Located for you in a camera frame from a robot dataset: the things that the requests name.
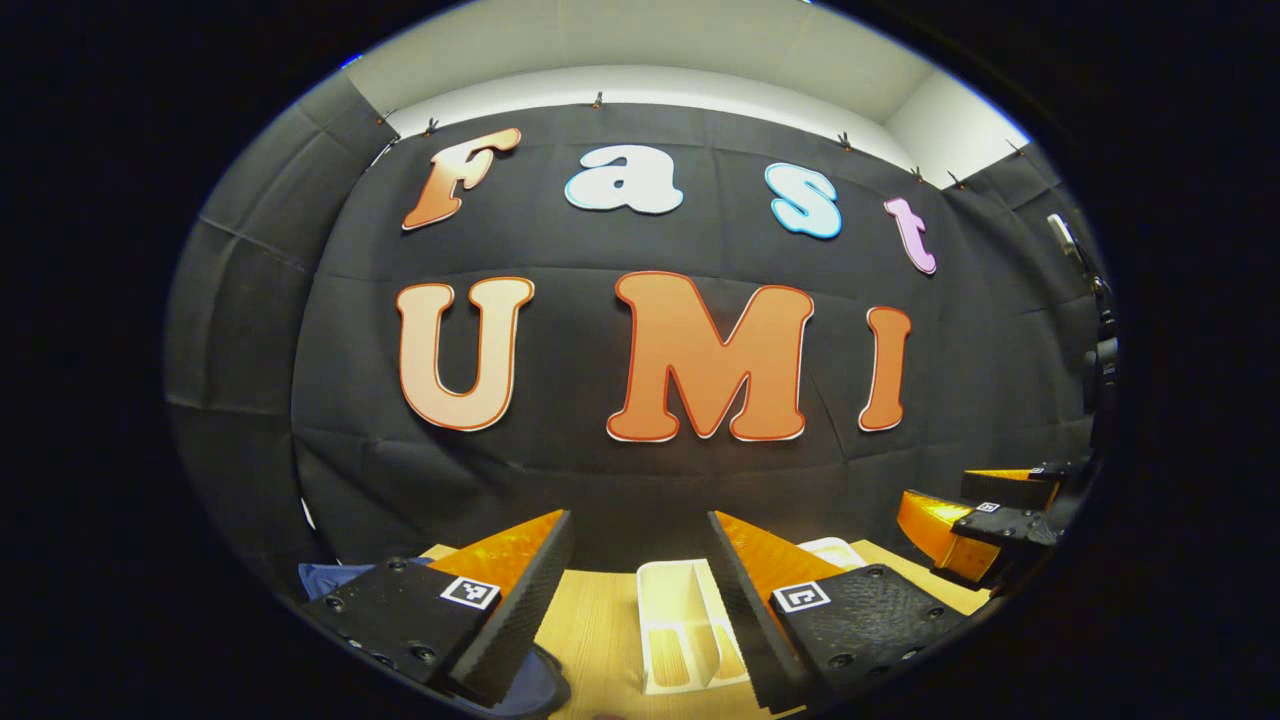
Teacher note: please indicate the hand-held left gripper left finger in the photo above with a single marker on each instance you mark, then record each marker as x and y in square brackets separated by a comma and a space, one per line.
[530, 600]

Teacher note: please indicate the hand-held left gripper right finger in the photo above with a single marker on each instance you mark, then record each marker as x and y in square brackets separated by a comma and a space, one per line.
[750, 600]

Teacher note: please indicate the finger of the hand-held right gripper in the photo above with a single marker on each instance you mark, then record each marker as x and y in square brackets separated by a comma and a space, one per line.
[1000, 525]
[1010, 490]

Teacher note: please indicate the white bookshelf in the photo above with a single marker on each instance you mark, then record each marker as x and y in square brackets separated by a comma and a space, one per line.
[680, 600]

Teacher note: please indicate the blue schoolbag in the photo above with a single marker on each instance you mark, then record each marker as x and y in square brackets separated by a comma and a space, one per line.
[330, 578]

